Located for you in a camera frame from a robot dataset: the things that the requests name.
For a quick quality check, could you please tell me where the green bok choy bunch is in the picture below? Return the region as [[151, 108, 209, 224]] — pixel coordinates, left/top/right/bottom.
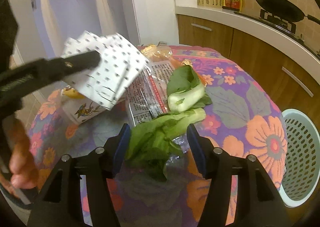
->
[[125, 108, 206, 182]]

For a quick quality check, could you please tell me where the bird pattern paper cup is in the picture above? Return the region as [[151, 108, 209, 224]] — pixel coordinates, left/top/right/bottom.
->
[[60, 86, 106, 125]]

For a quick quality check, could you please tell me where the printed plastic wrapper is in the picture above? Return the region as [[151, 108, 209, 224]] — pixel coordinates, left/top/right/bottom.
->
[[125, 61, 175, 127]]

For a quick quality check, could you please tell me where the polka dot paper wrapper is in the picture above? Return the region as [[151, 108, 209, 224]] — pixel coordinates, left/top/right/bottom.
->
[[61, 31, 149, 110]]

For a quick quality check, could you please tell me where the bok choy stalk piece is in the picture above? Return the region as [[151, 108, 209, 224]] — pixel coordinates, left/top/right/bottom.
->
[[167, 65, 212, 113]]

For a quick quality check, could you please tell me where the orange snack wrapper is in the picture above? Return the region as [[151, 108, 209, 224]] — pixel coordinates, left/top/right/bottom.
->
[[142, 45, 206, 86]]

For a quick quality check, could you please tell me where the wooden kitchen cabinet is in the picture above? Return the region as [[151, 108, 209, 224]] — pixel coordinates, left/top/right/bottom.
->
[[177, 14, 319, 126]]

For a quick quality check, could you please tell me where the person left hand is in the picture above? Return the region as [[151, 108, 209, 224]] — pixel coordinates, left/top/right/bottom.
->
[[1, 118, 39, 197]]

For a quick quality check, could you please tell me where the light blue perforated basket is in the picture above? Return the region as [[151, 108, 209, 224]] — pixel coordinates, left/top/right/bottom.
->
[[279, 109, 319, 208]]

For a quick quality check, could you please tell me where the floral cloth covered table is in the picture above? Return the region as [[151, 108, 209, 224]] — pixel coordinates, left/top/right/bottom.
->
[[29, 46, 287, 226]]

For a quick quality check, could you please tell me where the white countertop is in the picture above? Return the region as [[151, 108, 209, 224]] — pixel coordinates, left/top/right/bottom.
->
[[174, 0, 319, 82]]

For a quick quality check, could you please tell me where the black gas stove top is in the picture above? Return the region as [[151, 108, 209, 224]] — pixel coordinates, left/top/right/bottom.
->
[[233, 9, 319, 60]]

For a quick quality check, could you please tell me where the black wok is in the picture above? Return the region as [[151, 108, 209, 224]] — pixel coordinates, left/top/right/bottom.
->
[[256, 0, 319, 24]]

